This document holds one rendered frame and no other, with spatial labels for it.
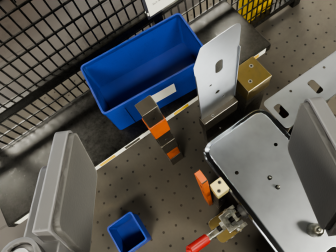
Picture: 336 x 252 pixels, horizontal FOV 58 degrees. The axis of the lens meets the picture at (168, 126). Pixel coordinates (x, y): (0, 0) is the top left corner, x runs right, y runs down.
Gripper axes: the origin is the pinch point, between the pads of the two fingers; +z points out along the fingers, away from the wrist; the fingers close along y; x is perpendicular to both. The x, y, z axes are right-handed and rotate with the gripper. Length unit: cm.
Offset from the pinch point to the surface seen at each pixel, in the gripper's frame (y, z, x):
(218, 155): 9, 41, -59
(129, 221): -23, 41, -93
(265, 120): 23, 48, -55
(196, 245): 0, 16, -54
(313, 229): 27, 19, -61
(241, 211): 8.9, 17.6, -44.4
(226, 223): 5.9, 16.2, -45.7
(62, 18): -81, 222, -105
